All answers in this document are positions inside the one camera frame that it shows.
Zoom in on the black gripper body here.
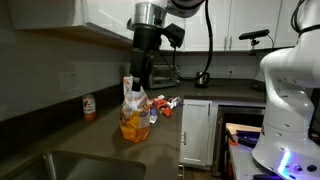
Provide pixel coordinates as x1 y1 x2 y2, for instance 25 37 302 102
129 25 163 80

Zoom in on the large orange snack packet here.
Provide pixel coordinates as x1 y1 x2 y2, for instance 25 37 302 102
119 75 152 144

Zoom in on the purple white small snack packet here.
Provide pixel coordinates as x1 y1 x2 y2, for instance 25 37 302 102
149 108 159 125

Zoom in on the dark under-counter appliance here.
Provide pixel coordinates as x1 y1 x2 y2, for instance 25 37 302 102
213 104 266 176

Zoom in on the silver toaster oven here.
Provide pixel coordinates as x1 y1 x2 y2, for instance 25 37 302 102
148 63 181 90

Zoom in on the red can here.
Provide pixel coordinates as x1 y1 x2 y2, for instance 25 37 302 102
81 94 98 122

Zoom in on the white lower cabinet door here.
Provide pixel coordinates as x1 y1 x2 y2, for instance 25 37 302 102
179 99 214 167

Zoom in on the white upper cabinet long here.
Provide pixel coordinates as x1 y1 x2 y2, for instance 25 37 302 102
6 0 136 48

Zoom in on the steel kitchen sink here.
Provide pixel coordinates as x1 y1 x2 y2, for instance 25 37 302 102
9 149 147 180

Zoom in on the wooden board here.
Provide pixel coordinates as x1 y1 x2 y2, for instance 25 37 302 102
225 122 263 136

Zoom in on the perforated metal robot table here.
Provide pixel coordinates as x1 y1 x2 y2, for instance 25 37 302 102
228 139 281 180

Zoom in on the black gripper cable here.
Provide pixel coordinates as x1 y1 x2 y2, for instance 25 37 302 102
159 0 214 83

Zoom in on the large white wall plate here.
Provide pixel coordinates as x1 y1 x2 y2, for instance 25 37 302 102
58 70 80 94

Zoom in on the white upper cabinet with handles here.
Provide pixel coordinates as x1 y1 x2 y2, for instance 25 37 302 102
159 0 301 53

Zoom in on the black camera on tripod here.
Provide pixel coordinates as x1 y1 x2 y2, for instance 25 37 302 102
238 28 271 56

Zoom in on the orange handled clamp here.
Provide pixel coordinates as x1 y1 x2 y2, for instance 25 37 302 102
226 128 240 147

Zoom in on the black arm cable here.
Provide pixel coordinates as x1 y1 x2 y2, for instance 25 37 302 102
290 0 320 38

